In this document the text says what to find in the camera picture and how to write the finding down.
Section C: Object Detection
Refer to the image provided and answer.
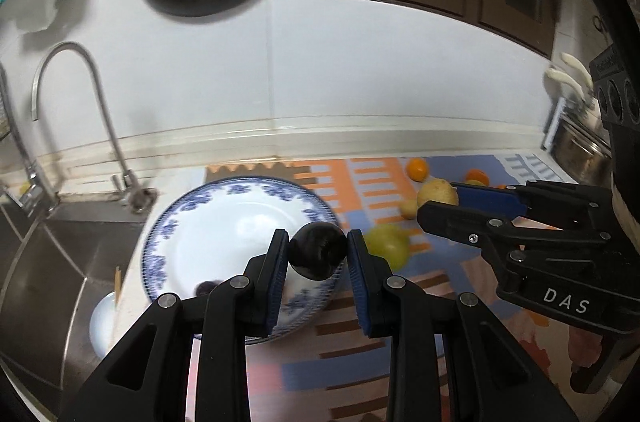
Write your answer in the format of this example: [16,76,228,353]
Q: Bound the green round fruit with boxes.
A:
[363,225,410,268]

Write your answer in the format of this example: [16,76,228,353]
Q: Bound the steel sink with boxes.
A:
[0,197,161,398]

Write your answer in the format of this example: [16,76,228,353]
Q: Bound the colourful patterned mat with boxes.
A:
[205,155,576,422]

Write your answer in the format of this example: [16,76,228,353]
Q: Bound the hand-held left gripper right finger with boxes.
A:
[346,229,581,422]

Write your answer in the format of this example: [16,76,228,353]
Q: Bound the yellow round fruit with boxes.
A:
[417,179,459,218]

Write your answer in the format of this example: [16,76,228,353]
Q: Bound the cream pot handle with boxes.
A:
[544,70,584,96]
[560,52,594,82]

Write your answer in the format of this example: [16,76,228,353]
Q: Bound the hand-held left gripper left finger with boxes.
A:
[57,229,291,422]

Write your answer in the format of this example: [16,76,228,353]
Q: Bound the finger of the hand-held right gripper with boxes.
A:
[417,201,626,284]
[452,181,614,234]

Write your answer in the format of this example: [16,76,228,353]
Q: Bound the large chrome faucet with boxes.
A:
[0,62,61,213]

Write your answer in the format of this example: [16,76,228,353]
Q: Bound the blue and white plate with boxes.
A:
[142,177,346,343]

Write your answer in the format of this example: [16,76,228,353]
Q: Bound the thin gooseneck faucet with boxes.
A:
[31,42,151,213]

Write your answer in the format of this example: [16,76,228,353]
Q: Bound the large steel pot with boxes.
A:
[552,112,616,188]

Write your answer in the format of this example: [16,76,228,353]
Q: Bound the white bowl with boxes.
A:
[89,291,126,358]

